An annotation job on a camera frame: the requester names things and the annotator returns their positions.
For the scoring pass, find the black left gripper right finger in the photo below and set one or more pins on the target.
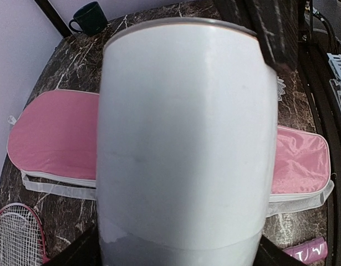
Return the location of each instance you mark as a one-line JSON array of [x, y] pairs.
[[269, 254]]

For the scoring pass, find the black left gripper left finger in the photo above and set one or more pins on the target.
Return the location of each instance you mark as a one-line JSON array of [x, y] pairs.
[[85, 250]]

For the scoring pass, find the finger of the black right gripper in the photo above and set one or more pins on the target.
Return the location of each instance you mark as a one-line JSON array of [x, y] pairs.
[[276, 25]]

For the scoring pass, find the white plastic shuttlecock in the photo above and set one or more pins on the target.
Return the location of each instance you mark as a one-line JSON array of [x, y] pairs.
[[280, 89]]

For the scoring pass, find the white shuttlecock tube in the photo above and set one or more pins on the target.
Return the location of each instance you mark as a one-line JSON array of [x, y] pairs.
[[186, 143]]

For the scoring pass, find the red badminton racket right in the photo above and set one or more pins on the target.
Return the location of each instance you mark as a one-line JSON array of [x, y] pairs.
[[308, 253]]

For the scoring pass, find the red badminton racket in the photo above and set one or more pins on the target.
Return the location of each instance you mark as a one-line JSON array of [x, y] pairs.
[[308, 253], [22, 239]]

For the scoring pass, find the red badminton racket left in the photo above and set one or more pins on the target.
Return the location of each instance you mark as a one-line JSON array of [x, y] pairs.
[[22, 239]]

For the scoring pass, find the pink racket bag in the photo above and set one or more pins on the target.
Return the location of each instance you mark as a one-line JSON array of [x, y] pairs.
[[53, 144]]

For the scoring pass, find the dark green mug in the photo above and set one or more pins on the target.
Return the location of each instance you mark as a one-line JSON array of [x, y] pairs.
[[89, 19]]

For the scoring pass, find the white cable duct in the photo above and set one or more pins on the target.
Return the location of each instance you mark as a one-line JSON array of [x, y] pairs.
[[334, 61]]

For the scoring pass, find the black frame post left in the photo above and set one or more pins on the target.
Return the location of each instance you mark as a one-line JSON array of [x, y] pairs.
[[56, 20]]

